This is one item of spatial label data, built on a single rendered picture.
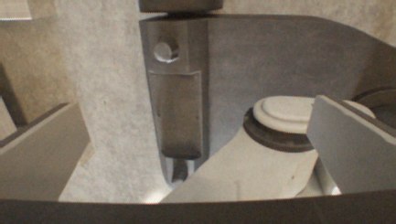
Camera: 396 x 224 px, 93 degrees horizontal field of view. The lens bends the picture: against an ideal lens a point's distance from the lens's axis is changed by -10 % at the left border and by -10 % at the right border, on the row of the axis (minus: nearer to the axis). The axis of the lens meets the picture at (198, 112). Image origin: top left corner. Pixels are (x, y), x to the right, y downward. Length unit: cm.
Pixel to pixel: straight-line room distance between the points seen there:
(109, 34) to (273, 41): 51
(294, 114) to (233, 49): 19
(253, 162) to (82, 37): 68
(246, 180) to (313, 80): 29
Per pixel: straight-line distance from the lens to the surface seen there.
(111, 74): 79
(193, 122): 52
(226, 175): 29
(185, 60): 43
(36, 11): 80
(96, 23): 76
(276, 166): 32
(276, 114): 35
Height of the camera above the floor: 61
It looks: 58 degrees down
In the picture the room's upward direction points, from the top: 159 degrees counter-clockwise
